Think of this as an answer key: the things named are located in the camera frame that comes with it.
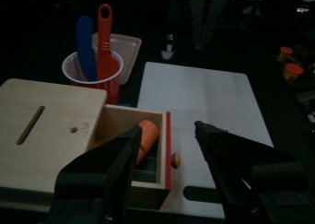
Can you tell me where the blue plastic utensil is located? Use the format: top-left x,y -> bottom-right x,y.
75,15 -> 99,82

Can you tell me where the orange toy carrot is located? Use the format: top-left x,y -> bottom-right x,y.
133,119 -> 161,166

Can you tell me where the small white and blue object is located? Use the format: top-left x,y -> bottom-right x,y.
159,33 -> 179,61

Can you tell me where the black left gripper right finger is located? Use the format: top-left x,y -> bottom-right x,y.
193,120 -> 315,224

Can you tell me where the red plastic cup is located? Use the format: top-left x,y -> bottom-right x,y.
60,49 -> 124,106

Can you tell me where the small tub with orange lid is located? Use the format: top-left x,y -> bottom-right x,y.
275,46 -> 295,64
281,63 -> 305,84

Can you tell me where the light wooden box with slot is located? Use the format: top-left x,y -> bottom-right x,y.
0,77 -> 108,215

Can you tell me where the dark green toy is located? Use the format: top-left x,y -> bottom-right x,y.
132,147 -> 160,184

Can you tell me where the red plastic utensil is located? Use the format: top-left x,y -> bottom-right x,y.
95,3 -> 121,81

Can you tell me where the wooden drawer with red front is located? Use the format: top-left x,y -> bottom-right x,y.
85,103 -> 181,211

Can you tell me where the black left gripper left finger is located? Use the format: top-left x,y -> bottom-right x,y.
42,125 -> 144,224

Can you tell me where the white cutting board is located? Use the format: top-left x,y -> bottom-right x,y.
135,61 -> 276,220

